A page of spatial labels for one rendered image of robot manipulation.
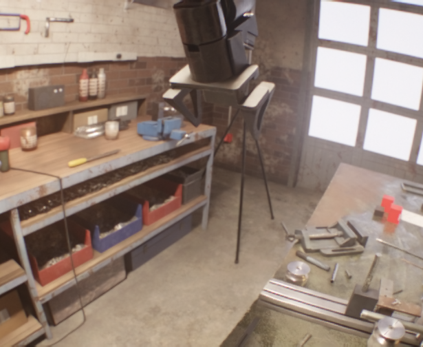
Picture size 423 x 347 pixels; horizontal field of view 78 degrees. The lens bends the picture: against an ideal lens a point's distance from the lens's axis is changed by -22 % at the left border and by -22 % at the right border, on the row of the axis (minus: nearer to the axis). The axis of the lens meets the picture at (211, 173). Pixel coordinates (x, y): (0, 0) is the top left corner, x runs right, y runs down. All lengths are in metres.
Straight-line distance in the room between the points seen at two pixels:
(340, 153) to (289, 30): 1.46
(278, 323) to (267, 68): 3.24
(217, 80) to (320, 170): 3.33
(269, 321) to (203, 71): 0.44
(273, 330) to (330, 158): 3.15
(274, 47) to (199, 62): 3.25
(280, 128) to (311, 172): 0.60
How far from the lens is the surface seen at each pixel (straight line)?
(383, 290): 0.69
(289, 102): 3.57
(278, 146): 3.67
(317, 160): 3.67
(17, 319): 1.66
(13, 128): 1.89
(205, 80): 0.40
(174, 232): 2.38
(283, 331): 0.59
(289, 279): 0.67
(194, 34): 0.37
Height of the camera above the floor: 1.31
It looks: 20 degrees down
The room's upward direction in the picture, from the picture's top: 5 degrees clockwise
